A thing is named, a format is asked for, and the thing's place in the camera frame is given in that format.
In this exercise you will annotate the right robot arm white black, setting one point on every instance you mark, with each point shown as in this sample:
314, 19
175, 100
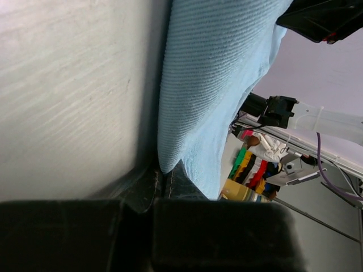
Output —
288, 113

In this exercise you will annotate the aluminium table edge rail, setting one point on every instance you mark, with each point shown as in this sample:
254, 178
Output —
347, 156

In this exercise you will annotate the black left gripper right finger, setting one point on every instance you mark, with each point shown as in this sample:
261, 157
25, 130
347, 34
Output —
193, 233

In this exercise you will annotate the light blue trousers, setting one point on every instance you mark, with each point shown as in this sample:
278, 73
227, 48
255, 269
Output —
216, 53

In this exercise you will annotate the colourful clutter beyond table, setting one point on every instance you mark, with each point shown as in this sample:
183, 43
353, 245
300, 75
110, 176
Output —
264, 165

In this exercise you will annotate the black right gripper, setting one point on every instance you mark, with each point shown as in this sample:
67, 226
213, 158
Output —
319, 21

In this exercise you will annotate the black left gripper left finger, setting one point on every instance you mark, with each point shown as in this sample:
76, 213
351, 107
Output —
81, 234

